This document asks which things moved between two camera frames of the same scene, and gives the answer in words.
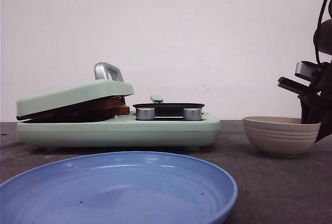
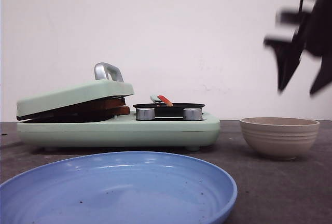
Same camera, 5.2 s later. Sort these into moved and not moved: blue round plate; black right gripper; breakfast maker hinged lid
Moved: black right gripper
Not moved: breakfast maker hinged lid; blue round plate
